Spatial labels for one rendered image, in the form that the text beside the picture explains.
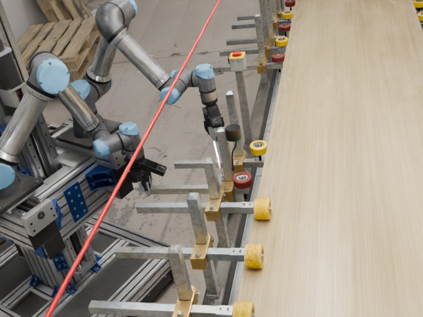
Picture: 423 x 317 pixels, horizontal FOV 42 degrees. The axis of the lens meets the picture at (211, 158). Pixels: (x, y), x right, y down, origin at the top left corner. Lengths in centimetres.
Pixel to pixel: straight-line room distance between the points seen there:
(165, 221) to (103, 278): 75
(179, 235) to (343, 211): 161
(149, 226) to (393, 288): 212
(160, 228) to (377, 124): 162
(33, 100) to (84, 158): 60
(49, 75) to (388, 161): 136
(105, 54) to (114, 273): 120
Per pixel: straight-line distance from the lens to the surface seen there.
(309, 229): 200
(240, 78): 264
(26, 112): 208
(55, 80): 204
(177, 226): 354
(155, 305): 175
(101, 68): 253
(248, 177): 227
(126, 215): 375
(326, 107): 274
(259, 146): 246
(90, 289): 300
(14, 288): 321
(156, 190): 240
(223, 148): 224
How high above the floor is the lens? 221
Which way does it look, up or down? 33 degrees down
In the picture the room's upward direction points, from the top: 11 degrees counter-clockwise
